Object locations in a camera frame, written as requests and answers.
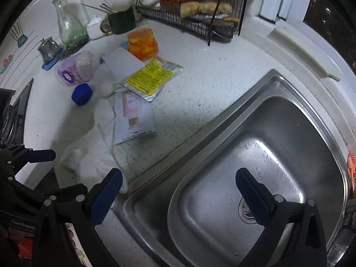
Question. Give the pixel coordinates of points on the clear glass vase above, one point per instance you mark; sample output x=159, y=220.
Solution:
x=68, y=25

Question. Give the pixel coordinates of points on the yellow bread loaf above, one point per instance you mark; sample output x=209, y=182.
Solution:
x=205, y=7

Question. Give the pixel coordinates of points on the steel teapot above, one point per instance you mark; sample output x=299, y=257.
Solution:
x=47, y=48

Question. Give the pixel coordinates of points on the steel sink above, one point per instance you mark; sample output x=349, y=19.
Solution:
x=278, y=133

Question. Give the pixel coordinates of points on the red box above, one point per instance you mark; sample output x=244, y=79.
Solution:
x=172, y=1

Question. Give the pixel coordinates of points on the orange plastic wrapper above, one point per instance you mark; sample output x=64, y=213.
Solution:
x=143, y=44

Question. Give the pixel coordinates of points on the white tissue ball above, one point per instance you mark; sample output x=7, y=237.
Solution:
x=107, y=89

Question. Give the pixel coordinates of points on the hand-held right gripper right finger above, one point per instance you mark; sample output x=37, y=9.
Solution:
x=251, y=194

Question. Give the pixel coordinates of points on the yellow green sponge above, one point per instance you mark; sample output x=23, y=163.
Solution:
x=151, y=78

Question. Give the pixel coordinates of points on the steel wool scrubber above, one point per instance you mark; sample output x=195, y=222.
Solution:
x=73, y=46

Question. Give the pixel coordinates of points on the metal utensil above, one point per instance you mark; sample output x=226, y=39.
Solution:
x=107, y=7

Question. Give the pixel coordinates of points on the purple plastic container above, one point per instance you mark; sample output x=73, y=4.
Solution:
x=69, y=72

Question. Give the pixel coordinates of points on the black gas stove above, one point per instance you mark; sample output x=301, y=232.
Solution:
x=14, y=114

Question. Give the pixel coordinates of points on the green mug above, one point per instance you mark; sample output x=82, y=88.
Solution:
x=121, y=22

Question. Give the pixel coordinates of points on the blue coaster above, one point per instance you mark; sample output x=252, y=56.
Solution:
x=49, y=65

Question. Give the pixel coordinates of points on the sink drain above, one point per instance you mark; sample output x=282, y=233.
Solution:
x=244, y=214

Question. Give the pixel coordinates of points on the white lidded jar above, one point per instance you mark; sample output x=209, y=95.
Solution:
x=96, y=30

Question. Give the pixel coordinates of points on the orange cloth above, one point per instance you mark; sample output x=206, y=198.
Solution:
x=352, y=164

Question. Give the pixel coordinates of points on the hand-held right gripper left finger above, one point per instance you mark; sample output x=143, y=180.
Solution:
x=107, y=189

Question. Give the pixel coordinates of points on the white cloth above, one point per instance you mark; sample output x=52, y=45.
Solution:
x=91, y=153

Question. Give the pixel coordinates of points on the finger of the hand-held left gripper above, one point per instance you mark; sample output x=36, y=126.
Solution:
x=39, y=155

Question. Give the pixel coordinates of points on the pink white packet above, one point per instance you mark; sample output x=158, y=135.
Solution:
x=133, y=116

